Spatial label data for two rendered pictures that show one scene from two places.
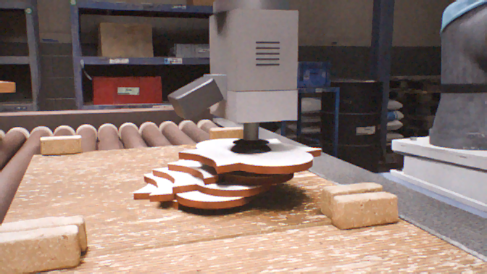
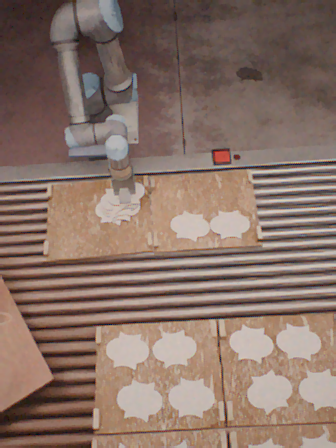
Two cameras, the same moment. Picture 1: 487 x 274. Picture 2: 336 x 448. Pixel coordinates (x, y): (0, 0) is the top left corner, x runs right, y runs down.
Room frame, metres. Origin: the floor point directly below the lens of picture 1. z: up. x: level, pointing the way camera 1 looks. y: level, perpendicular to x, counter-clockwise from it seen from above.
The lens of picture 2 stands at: (-0.09, 1.04, 2.63)
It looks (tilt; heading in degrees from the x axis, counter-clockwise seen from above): 58 degrees down; 290
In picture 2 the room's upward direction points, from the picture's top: 5 degrees counter-clockwise
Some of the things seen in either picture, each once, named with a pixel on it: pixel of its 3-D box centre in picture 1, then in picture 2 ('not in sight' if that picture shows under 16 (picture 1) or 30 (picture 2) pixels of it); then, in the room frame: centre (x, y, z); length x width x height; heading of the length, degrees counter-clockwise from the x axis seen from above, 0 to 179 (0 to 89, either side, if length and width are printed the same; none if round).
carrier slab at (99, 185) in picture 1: (172, 182); (99, 217); (0.55, 0.09, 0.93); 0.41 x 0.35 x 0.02; 20
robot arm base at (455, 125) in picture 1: (480, 113); (94, 112); (0.73, -0.38, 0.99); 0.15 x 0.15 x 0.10
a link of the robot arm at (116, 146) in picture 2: not in sight; (117, 152); (0.46, -0.01, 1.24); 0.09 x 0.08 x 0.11; 111
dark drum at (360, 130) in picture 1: (350, 126); not in sight; (4.32, -1.02, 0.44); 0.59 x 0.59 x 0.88
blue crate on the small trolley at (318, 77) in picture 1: (296, 74); not in sight; (3.92, -0.44, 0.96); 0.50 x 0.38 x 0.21; 33
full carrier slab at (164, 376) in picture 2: not in sight; (157, 373); (0.15, 0.62, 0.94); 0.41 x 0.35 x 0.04; 18
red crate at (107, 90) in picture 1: (127, 90); not in sight; (4.58, 1.21, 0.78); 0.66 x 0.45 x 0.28; 108
